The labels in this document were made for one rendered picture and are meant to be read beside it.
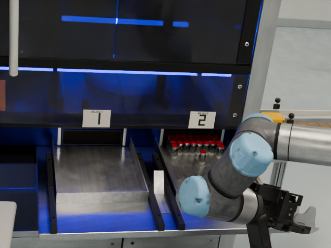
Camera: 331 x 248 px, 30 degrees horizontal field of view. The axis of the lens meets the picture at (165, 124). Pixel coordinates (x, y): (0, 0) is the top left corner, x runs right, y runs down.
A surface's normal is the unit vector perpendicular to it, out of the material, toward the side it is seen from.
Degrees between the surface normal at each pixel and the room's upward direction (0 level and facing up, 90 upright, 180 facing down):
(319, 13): 90
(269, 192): 76
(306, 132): 26
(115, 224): 0
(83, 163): 0
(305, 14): 90
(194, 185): 70
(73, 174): 0
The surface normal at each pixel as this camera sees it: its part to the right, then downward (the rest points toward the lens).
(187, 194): -0.79, -0.22
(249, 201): 0.61, -0.30
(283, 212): 0.54, 0.18
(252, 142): 0.54, -0.69
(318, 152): -0.31, 0.30
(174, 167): 0.11, -0.90
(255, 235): -0.83, 0.33
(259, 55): 0.20, 0.44
